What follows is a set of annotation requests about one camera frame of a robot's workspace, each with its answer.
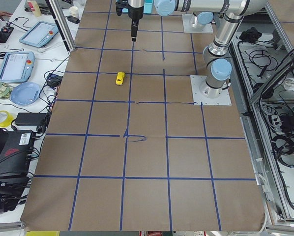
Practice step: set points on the blue teach pendant far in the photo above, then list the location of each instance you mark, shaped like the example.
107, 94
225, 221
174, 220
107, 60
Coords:
40, 34

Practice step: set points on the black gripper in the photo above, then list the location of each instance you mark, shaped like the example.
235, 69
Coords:
134, 14

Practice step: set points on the blue teach pendant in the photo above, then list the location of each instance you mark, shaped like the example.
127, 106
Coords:
40, 34
17, 67

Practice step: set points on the yellow beetle toy car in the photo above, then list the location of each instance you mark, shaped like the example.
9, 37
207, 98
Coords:
120, 78

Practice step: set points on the aluminium frame post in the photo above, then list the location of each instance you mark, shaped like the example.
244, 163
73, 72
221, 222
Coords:
60, 20

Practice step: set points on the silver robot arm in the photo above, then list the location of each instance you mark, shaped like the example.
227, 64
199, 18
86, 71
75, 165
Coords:
218, 68

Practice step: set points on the blue teach pendant near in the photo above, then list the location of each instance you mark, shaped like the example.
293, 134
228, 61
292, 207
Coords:
17, 67

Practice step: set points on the yellow tape roll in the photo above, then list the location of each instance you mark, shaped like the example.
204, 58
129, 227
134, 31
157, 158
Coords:
6, 119

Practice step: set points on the white paper cup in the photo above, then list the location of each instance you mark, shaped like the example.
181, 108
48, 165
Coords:
74, 11

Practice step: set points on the black laptop computer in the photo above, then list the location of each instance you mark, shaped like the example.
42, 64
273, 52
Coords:
15, 148

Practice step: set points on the black power adapter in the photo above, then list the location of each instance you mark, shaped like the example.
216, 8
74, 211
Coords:
30, 119

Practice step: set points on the light blue plate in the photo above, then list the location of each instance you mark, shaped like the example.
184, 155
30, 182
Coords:
25, 93

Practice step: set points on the light blue plastic bin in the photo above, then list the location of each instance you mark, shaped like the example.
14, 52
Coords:
148, 6

